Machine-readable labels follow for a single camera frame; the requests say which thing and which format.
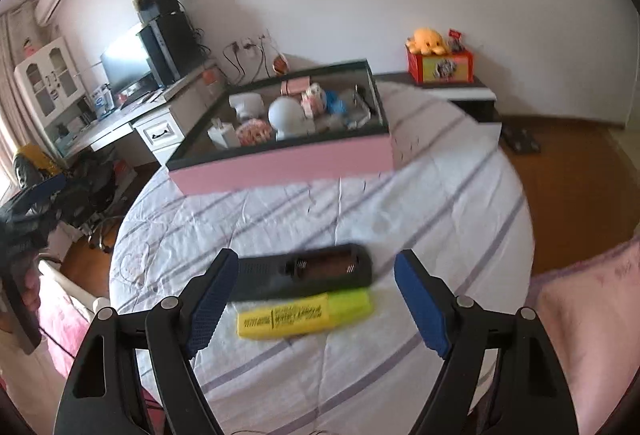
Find white curved plastic piece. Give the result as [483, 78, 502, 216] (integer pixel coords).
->
[229, 94, 265, 122]

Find red printed box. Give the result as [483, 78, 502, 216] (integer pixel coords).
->
[406, 47, 476, 86]

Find small blue box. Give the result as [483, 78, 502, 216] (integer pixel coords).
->
[92, 85, 113, 118]

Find blue plastic case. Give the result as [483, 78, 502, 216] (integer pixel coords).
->
[325, 90, 348, 116]

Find pink blanket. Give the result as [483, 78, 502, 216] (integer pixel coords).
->
[30, 260, 96, 381]

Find stacked black boxes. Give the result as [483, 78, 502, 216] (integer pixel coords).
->
[132, 0, 181, 23]

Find black flat device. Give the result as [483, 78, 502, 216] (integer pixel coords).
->
[500, 125, 541, 153]

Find yellow highlighter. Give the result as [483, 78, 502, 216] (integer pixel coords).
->
[236, 290, 375, 342]

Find white and pink brick figure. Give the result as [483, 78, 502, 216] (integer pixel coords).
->
[300, 83, 328, 118]

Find wall outlets with plugs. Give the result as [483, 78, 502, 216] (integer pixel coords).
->
[227, 32, 273, 56]

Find white sphere lamp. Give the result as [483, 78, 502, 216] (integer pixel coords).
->
[267, 97, 317, 140]

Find white desk with drawer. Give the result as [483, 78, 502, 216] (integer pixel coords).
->
[55, 60, 228, 166]

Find pink curtain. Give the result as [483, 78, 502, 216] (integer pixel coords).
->
[0, 5, 31, 176]

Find white glass-door cabinet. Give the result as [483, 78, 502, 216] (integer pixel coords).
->
[14, 36, 86, 136]

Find person's left hand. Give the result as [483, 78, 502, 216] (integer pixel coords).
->
[20, 260, 43, 316]

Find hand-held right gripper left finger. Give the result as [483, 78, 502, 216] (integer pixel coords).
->
[52, 248, 240, 435]

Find clear plastic wrapper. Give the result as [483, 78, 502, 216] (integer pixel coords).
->
[342, 85, 373, 130]

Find chair with patterned cover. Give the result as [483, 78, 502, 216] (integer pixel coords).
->
[12, 145, 66, 188]

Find black remote control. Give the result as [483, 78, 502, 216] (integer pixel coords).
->
[231, 243, 375, 302]

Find pink box with dark rim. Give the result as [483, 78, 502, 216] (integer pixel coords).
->
[166, 60, 393, 196]

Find white power adapter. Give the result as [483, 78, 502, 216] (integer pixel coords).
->
[207, 117, 242, 150]

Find yellow octopus plush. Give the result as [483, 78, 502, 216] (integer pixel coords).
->
[405, 28, 451, 56]

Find black computer tower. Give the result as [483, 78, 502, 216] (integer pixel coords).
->
[137, 12, 206, 88]

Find black bag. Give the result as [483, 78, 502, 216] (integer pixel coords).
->
[60, 150, 131, 236]

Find pink and white ball toy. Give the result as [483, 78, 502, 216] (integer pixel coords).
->
[235, 117, 273, 146]

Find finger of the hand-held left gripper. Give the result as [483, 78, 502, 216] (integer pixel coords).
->
[2, 172, 68, 216]

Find dark nightstand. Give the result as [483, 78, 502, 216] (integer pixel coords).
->
[375, 72, 503, 136]

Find computer monitor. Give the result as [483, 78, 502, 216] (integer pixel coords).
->
[99, 22, 156, 98]

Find pink pillow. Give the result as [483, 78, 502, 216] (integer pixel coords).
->
[525, 235, 640, 435]

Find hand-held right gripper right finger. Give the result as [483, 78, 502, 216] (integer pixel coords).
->
[393, 249, 581, 435]

